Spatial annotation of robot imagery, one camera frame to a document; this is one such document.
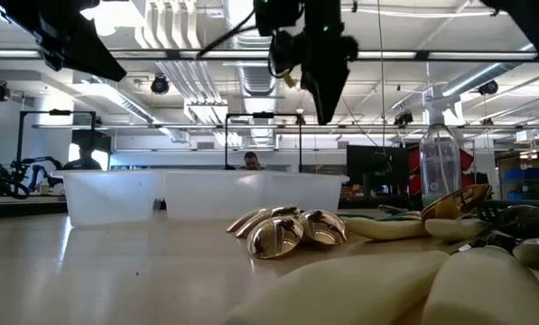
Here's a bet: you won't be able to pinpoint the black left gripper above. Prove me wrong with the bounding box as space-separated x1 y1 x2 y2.
0 0 128 82

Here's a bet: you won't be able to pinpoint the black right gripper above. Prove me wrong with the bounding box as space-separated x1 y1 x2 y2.
268 26 359 126

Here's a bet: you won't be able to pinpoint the clear plastic cutlery tray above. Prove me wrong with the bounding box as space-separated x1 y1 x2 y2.
51 169 350 228

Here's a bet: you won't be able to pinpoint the silver fork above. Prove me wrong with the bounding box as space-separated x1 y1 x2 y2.
476 200 500 225
451 229 523 256

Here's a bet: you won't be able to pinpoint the black monitor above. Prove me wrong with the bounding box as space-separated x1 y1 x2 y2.
346 144 411 200

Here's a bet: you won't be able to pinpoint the person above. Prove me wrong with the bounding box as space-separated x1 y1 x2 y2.
63 144 103 172
239 151 264 172

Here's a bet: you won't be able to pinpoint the clear spray bottle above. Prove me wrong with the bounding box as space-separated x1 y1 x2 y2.
420 89 463 205

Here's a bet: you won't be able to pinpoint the background black robot arms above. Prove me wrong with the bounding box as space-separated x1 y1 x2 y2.
0 155 65 200

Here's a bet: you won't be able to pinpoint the blue storage bins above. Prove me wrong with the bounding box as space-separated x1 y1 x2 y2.
503 167 539 202

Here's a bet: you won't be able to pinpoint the black stand frame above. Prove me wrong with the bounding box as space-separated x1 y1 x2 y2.
18 108 98 172
224 111 303 173

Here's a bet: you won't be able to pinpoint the black overhead frame bar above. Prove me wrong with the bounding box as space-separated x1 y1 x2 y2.
0 47 539 63

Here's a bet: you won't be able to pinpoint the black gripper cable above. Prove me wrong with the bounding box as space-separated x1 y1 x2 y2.
196 7 257 59

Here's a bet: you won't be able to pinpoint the gold spoon cream handle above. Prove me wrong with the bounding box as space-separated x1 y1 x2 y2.
298 209 348 246

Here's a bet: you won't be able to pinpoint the cream handled cutlery piece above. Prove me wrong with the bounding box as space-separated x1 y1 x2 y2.
422 246 539 325
223 250 451 325

